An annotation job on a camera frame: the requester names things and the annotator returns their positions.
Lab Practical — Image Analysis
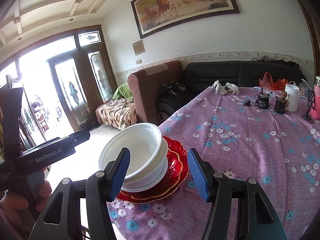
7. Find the red glass plate with sticker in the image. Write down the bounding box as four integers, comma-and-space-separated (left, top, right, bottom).
118, 136, 189, 204

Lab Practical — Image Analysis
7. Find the white foam bowl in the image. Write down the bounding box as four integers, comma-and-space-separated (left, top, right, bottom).
99, 122, 162, 179
121, 158, 168, 193

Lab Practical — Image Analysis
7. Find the large cream ribbed bowl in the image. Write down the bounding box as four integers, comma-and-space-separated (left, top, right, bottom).
124, 138, 168, 185

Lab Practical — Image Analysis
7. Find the person's left hand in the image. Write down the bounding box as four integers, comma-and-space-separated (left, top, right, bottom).
1, 179, 52, 235

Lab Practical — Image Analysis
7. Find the brown patterned blanket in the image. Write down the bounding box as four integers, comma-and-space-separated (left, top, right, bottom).
95, 98, 138, 130

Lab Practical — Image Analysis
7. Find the purple floral tablecloth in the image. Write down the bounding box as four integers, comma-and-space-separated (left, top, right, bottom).
108, 88, 319, 239

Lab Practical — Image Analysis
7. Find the green cloth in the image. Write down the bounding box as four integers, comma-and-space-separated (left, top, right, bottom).
112, 82, 133, 100

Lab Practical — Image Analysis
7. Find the small black power adapter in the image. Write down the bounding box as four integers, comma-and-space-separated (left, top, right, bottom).
244, 100, 252, 107

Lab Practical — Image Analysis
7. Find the white work glove left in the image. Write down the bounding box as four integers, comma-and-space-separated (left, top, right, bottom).
211, 80, 228, 95

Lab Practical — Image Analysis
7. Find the white work glove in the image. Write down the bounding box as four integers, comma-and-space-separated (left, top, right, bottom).
211, 80, 228, 95
224, 82, 240, 95

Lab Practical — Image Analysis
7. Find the maroon armchair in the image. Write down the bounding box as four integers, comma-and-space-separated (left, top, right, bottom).
127, 61, 182, 125

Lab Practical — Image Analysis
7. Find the white work glove right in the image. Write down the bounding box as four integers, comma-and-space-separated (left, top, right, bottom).
224, 82, 240, 95

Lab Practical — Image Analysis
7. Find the wooden glass door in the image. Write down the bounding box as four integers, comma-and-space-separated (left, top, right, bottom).
1, 25, 117, 147

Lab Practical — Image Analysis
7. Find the large black motor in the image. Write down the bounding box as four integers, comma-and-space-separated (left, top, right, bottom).
255, 88, 270, 109

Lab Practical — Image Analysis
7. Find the black sofa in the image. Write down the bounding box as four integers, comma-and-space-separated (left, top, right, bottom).
156, 60, 305, 122

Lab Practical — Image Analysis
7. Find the small black motor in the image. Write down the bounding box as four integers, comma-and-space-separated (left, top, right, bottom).
274, 97, 288, 114

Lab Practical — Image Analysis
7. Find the red plastic bag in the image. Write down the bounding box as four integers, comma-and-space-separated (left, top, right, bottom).
259, 72, 289, 91

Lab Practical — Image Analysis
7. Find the black phone stand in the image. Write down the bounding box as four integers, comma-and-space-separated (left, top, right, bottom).
302, 89, 315, 124

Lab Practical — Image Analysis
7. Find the white plastic jar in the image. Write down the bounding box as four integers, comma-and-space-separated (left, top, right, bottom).
285, 81, 299, 112

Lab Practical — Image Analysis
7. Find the pink bottle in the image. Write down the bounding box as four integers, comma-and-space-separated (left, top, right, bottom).
310, 75, 320, 120

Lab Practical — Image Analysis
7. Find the clear plastic bag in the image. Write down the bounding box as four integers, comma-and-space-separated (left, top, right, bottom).
298, 79, 312, 97

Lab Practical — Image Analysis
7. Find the framed horse painting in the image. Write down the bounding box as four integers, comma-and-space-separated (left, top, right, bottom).
131, 0, 240, 38

